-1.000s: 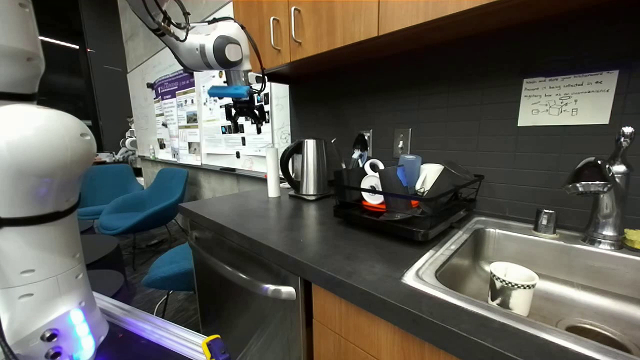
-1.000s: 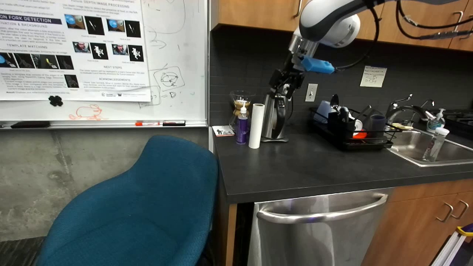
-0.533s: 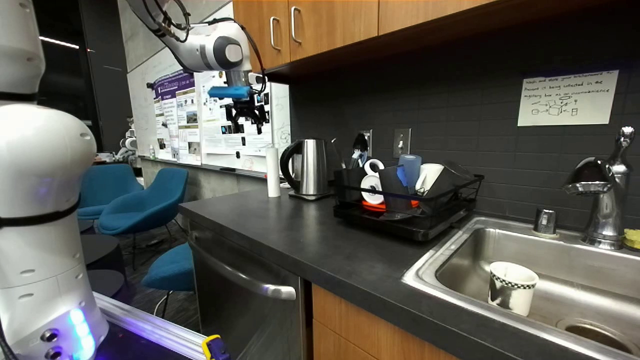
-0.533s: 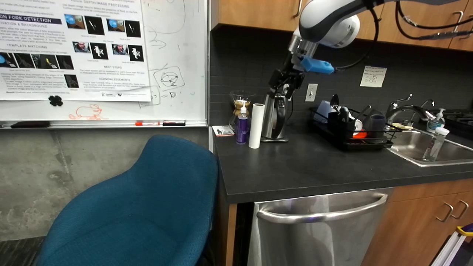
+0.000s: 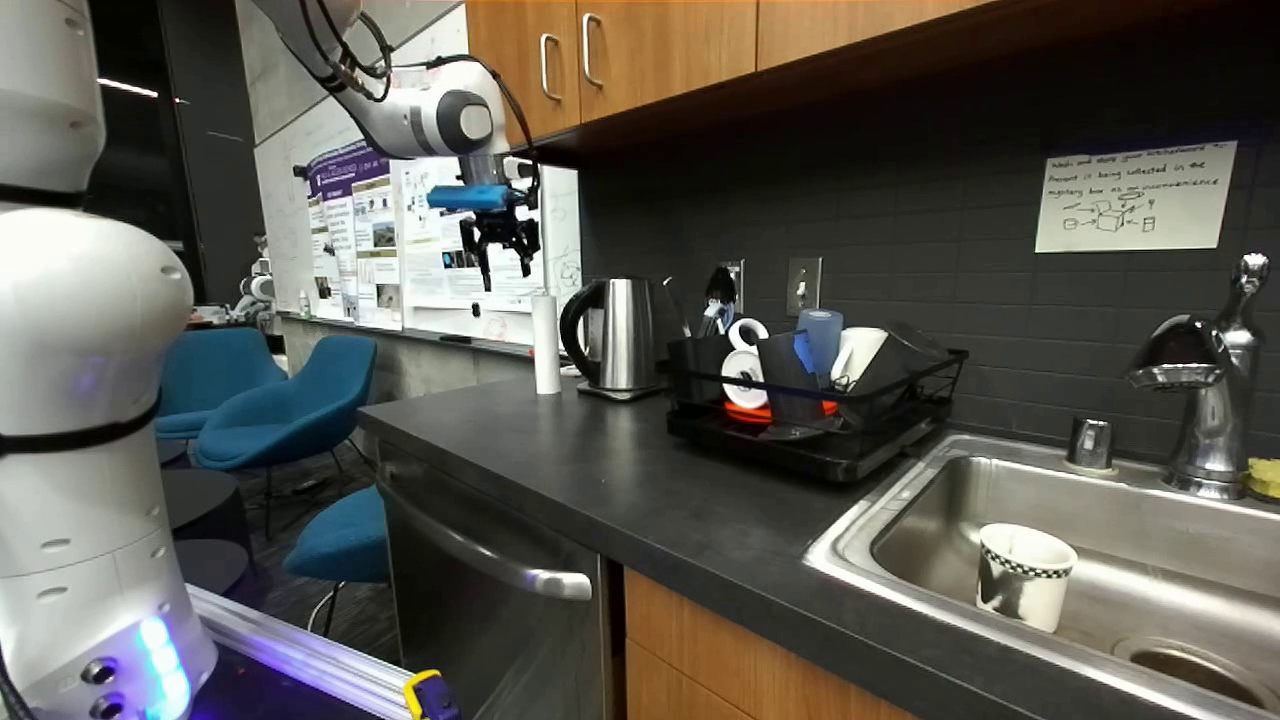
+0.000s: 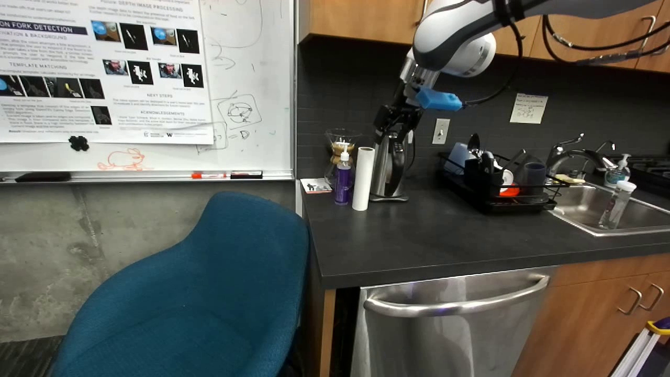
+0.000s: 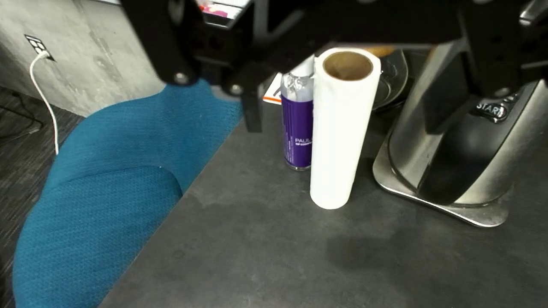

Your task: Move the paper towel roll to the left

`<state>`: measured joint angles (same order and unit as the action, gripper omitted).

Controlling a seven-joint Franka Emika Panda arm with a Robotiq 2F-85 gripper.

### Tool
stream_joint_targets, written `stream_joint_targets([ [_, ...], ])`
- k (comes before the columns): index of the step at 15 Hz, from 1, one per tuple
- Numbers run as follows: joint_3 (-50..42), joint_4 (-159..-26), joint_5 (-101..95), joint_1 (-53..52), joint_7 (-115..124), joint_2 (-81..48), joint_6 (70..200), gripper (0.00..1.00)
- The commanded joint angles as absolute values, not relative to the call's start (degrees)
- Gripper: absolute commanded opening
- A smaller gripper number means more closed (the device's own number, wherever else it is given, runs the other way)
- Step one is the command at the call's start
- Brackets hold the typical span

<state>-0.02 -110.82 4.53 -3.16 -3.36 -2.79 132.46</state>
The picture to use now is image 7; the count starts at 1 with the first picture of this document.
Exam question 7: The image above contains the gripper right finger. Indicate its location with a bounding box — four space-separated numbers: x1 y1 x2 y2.
421 0 548 134

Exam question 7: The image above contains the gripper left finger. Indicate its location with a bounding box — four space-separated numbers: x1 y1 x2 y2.
120 0 319 133

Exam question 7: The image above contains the white paper towel roll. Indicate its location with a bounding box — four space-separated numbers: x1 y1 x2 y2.
310 47 381 210

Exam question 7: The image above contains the white and orange box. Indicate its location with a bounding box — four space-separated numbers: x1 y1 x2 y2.
262 72 284 105

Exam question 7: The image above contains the glass lid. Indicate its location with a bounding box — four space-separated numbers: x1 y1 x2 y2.
372 47 410 112

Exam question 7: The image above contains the blue fabric chair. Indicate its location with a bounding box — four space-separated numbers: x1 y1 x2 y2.
12 79 244 308

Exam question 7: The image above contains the purple clear bottle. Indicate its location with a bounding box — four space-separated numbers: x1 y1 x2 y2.
280 55 316 172

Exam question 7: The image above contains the wall socket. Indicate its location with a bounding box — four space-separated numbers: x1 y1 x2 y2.
24 34 55 62

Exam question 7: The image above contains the white cable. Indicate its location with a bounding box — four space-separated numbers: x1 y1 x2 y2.
29 51 60 155

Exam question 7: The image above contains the black cable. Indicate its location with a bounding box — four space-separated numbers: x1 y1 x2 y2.
0 90 43 140

